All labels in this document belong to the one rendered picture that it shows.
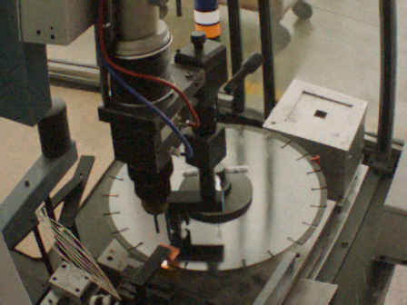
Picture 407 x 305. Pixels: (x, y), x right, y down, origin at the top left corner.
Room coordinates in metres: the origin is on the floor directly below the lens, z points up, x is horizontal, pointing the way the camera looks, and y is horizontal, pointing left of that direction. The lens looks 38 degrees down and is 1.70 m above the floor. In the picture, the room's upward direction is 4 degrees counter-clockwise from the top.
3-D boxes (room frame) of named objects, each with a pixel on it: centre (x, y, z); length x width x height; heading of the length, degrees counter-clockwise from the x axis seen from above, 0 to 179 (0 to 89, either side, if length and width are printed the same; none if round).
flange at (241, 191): (0.86, -0.01, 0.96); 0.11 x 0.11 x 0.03
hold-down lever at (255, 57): (0.80, -0.04, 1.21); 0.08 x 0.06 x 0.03; 151
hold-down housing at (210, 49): (0.78, 0.00, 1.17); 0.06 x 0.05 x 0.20; 142
